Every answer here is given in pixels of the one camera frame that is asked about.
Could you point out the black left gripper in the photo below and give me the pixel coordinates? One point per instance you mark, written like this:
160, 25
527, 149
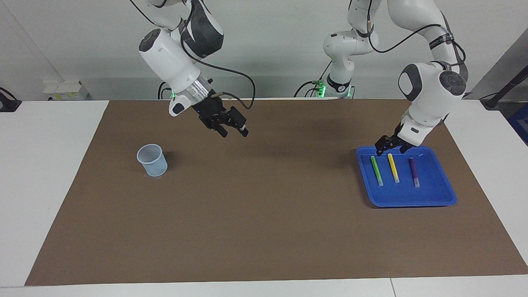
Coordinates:
399, 138

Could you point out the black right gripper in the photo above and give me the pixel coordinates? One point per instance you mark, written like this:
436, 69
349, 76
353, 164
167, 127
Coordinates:
214, 111

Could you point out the yellow marker pen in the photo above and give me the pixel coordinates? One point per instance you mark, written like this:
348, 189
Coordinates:
393, 168

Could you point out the green marker pen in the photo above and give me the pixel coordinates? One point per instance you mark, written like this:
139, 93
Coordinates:
376, 171

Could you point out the purple marker pen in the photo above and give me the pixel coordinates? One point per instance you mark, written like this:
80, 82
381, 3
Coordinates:
413, 171

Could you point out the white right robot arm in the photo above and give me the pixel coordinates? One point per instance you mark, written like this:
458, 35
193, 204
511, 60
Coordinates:
169, 57

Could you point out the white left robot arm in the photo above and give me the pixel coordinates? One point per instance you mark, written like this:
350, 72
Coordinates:
429, 95

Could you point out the blue plastic tray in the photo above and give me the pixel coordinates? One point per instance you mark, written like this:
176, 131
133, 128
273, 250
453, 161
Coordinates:
433, 194

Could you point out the brown table mat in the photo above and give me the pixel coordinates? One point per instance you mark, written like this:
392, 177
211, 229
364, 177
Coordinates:
264, 206

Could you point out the translucent plastic cup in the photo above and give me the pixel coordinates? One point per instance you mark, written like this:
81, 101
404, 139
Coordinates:
154, 165

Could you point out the black stand with pole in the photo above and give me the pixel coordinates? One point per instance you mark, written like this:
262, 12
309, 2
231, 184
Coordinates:
493, 101

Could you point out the blue crate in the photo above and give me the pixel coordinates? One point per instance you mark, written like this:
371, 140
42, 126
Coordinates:
520, 123

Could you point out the white power strip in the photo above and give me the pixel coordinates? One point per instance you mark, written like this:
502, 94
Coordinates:
66, 90

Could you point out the black clamp base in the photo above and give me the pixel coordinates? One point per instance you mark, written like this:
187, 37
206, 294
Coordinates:
8, 105

